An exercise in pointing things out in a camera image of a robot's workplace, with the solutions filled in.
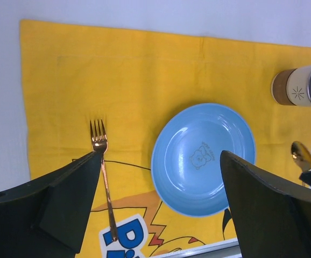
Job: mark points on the gold spoon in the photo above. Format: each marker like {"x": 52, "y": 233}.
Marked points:
{"x": 301, "y": 156}

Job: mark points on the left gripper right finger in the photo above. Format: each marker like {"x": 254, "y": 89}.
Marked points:
{"x": 271, "y": 215}

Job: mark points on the aluminium rail frame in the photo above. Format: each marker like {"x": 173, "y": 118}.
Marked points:
{"x": 226, "y": 248}

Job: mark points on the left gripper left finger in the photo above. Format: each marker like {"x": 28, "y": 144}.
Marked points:
{"x": 49, "y": 215}

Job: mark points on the light blue plate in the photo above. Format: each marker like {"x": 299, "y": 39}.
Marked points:
{"x": 185, "y": 162}

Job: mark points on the yellow cartoon placemat cloth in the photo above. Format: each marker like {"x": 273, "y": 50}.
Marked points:
{"x": 136, "y": 81}

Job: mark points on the rose gold fork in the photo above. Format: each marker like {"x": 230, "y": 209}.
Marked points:
{"x": 99, "y": 143}

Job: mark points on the metal cup with brown base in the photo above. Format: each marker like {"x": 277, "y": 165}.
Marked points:
{"x": 292, "y": 87}

